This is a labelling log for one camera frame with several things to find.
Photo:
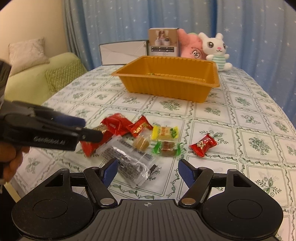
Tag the large red candy packet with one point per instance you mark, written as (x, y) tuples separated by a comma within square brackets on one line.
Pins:
[(117, 124)]

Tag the green sofa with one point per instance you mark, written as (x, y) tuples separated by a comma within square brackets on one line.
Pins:
[(30, 85)]

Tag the floral tablecloth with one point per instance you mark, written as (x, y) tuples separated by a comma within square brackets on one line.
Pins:
[(253, 134)]

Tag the red star candy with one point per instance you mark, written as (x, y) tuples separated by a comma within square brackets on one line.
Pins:
[(201, 147)]

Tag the green zigzag cushion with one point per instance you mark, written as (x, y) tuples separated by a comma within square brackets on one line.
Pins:
[(60, 77)]

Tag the clear black snack packet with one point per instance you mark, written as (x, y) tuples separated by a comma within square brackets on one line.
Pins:
[(134, 165)]

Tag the blue star curtain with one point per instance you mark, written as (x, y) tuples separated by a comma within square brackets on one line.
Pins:
[(259, 35)]

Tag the pink starfish plush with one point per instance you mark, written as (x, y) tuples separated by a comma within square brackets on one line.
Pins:
[(190, 45)]

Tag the green-wrapped brown candy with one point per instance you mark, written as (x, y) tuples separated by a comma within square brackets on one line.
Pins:
[(168, 148)]

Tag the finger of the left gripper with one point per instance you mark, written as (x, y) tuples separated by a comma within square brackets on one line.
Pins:
[(52, 115), (78, 134)]

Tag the yellow candy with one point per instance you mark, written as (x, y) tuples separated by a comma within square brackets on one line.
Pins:
[(165, 133)]

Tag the brown humidifier box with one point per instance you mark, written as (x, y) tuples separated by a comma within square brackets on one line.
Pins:
[(163, 42)]

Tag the orange plastic tray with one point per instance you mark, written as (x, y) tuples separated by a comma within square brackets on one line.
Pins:
[(173, 77)]

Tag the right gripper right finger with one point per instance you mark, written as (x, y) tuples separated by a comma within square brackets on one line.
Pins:
[(197, 180)]

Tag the beige cushion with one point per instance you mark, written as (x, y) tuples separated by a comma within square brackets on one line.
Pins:
[(26, 54)]

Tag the red gold candy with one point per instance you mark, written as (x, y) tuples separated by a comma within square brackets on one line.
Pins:
[(136, 128)]

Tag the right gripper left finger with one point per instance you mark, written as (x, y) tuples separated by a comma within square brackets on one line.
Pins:
[(98, 180)]

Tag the left hand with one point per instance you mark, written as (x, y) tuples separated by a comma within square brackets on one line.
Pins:
[(12, 159)]

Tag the white bunny plush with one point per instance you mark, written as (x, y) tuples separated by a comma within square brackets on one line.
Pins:
[(215, 50)]

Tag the white green carton box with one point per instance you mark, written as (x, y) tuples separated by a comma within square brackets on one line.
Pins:
[(121, 53)]

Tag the tan clear-wrapped candy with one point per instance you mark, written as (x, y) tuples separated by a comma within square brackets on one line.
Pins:
[(141, 143)]

